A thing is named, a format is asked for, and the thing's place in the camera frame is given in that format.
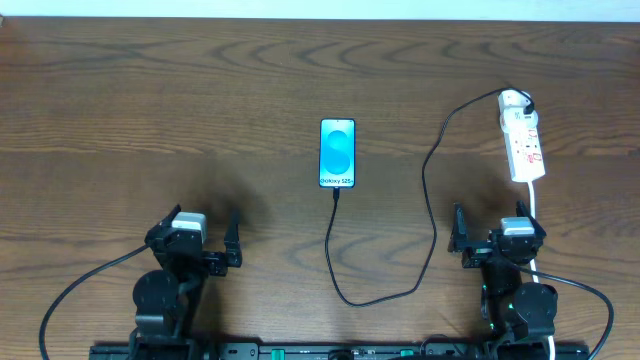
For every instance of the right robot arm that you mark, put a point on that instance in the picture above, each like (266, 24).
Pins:
(521, 313)

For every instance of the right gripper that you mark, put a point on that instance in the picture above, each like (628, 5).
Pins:
(493, 250)

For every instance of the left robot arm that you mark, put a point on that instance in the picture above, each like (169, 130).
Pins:
(167, 299)

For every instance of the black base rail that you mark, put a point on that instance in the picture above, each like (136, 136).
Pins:
(252, 351)

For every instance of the white USB charger plug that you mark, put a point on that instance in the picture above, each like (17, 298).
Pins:
(514, 119)

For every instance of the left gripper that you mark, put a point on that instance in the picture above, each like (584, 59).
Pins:
(198, 252)

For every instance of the blue Galaxy smartphone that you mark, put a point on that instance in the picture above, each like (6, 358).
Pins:
(337, 161)

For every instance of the white power strip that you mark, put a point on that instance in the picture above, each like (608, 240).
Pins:
(523, 148)

